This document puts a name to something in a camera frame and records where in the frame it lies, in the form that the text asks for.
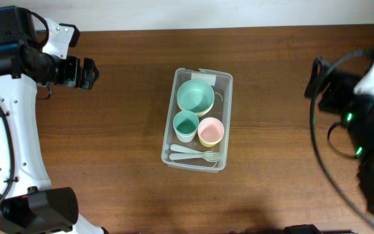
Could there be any green bowl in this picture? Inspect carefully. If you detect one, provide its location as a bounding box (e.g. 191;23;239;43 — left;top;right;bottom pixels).
176;79;215;112

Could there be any green cup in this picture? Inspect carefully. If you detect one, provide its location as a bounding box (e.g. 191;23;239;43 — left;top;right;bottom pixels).
173;110;199;136

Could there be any white plastic spoon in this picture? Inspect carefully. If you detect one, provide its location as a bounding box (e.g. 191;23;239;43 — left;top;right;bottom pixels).
170;144;209;153

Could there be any cream white cup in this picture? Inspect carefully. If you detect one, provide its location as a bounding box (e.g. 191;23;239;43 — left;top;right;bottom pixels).
175;124;197;143

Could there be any pink cup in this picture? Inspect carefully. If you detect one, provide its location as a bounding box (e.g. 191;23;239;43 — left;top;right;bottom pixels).
197;117;225;144

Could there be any yellow cup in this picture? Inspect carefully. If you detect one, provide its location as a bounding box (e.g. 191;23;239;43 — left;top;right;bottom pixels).
199;135;223;148

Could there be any white plastic fork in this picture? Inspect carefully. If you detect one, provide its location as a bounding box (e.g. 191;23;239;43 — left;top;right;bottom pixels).
169;151;221;162

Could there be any yellow bowl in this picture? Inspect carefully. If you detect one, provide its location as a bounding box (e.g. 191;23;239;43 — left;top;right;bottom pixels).
178;104;214;118

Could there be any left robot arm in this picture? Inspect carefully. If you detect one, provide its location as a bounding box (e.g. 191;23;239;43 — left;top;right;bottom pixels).
0;6;105;233

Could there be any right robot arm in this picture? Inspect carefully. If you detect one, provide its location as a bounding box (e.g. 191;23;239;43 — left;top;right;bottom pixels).
304;48;374;229

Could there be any clear plastic container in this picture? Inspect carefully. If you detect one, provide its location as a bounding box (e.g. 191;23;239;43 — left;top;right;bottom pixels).
161;68;233;173

